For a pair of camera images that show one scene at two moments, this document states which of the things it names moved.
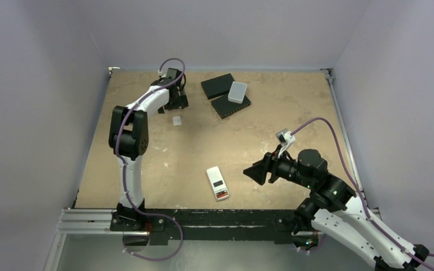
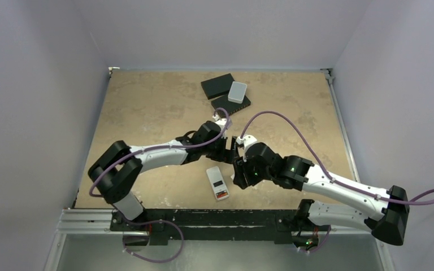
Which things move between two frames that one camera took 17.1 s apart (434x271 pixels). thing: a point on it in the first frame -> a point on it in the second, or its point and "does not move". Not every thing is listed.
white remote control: (218, 184) does not move
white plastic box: (237, 92) does not move
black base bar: (165, 224) does not move
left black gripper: (180, 103) -> (226, 155)
